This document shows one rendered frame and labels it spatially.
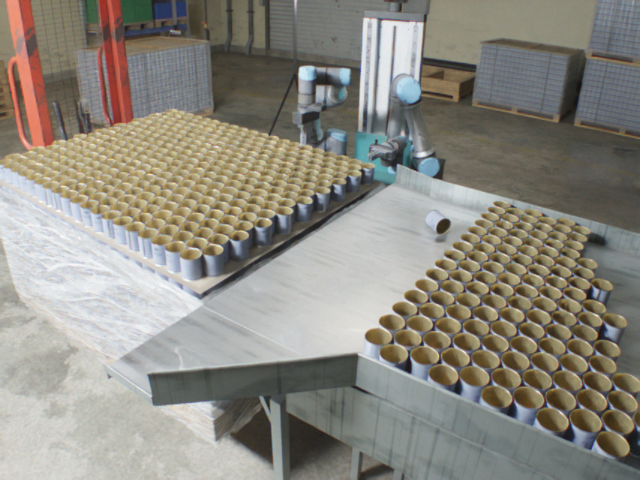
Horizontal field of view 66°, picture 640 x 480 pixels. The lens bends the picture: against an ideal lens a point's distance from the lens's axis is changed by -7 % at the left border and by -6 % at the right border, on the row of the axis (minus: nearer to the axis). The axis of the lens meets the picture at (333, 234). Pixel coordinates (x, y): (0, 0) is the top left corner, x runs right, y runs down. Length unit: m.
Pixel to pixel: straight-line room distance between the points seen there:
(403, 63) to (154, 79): 4.59
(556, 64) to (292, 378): 7.63
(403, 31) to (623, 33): 5.70
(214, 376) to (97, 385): 1.84
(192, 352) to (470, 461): 0.74
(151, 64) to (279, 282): 5.62
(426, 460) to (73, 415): 1.97
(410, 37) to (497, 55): 5.84
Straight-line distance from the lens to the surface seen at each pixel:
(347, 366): 1.26
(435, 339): 1.37
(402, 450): 1.41
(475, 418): 1.19
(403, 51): 3.01
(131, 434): 2.73
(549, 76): 8.54
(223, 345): 1.42
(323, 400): 1.46
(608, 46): 8.41
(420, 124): 2.68
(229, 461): 2.53
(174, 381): 1.24
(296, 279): 1.66
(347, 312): 1.52
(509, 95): 8.74
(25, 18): 2.84
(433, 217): 1.99
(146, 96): 7.04
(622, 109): 8.51
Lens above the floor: 1.98
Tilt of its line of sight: 28 degrees down
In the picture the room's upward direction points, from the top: 2 degrees clockwise
